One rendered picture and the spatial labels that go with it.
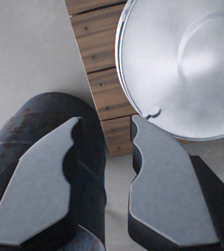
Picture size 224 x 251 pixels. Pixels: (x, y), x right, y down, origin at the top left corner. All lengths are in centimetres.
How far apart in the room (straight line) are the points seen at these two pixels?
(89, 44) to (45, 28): 40
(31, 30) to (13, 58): 12
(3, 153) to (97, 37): 31
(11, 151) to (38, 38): 40
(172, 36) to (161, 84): 7
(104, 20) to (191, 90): 17
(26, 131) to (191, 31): 42
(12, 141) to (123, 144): 26
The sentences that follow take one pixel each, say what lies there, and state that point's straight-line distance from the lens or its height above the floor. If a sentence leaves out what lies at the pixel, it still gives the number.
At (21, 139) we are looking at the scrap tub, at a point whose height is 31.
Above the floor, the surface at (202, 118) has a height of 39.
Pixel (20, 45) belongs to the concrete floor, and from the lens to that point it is 75.
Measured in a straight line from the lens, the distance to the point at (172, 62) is 29.
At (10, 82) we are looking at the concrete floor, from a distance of 81.
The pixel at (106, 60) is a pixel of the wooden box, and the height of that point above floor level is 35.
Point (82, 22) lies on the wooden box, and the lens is 32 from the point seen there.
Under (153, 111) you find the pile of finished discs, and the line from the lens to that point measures 33.
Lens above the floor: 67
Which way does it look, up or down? 57 degrees down
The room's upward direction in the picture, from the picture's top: 179 degrees counter-clockwise
